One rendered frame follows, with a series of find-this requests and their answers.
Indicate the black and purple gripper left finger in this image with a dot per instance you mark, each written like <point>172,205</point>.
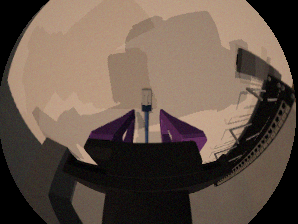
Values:
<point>115,129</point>

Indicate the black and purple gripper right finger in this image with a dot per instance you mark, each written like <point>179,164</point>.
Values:
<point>180,130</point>

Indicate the black patch panel rack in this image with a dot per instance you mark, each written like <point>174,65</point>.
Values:
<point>275,91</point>

